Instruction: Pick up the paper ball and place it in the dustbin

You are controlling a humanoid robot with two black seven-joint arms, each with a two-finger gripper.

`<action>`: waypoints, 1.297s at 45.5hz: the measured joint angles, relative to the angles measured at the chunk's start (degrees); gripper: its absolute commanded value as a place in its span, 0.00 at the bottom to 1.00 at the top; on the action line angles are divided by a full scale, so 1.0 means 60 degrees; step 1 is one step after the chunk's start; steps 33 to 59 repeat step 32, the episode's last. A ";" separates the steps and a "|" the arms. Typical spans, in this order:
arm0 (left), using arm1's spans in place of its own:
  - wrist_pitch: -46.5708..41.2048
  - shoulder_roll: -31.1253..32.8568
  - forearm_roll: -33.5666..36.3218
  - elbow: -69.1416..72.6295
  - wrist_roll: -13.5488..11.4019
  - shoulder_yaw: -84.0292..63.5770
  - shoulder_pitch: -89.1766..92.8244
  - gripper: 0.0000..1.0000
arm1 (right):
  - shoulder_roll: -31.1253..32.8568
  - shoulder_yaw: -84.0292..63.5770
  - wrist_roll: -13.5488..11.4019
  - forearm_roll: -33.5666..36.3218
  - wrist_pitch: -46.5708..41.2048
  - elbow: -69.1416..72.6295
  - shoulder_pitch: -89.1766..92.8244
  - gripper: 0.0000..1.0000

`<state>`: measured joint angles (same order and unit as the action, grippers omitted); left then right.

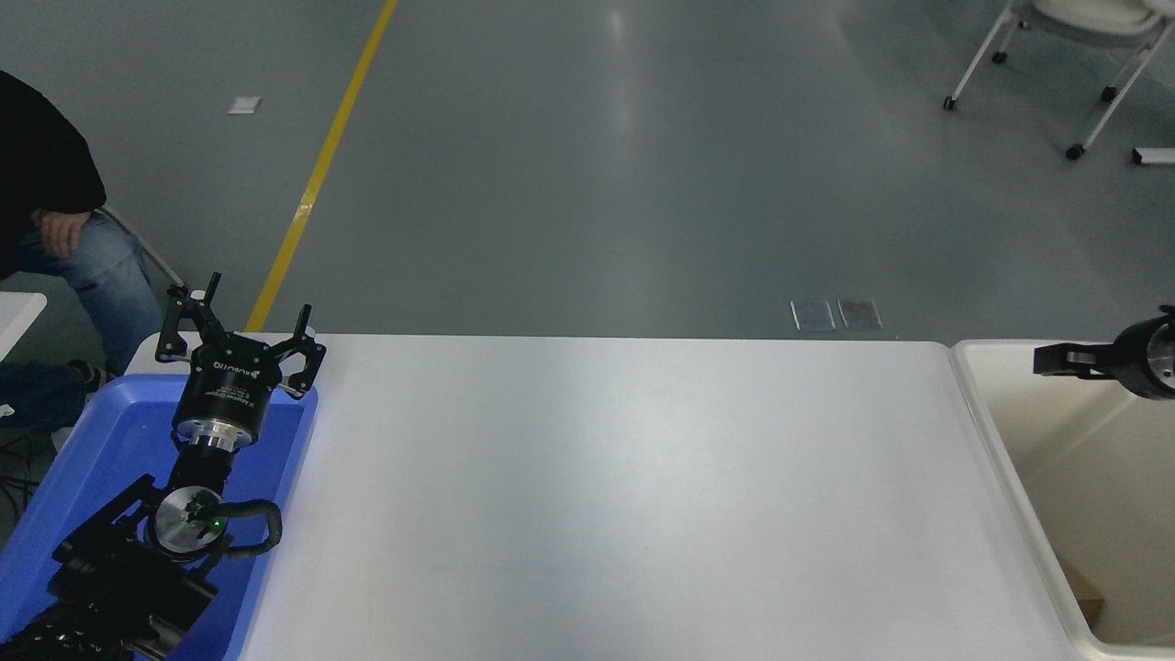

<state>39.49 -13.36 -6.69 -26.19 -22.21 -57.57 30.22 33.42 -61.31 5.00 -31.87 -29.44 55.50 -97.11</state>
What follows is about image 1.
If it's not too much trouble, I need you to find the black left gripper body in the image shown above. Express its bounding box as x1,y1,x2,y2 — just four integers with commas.
173,332,282,434

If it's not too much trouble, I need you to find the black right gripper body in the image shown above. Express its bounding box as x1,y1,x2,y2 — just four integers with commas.
1113,317,1175,401

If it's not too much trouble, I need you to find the person's hand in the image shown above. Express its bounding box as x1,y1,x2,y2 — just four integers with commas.
30,207,93,261

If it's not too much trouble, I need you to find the large pale plastic bin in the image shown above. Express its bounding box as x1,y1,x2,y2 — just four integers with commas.
950,338,1175,661

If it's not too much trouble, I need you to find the grey metal chair leg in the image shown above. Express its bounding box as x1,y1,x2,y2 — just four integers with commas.
99,206,186,289

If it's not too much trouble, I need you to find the blue plastic tray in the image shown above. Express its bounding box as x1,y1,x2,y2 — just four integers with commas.
0,372,320,661

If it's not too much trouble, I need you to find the white side table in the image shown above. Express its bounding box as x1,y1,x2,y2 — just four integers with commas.
0,292,49,361

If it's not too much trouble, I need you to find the person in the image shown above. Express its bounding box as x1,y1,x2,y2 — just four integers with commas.
0,69,166,431

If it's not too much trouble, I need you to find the white wheeled folding chair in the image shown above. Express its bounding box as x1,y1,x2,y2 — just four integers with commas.
943,0,1175,162

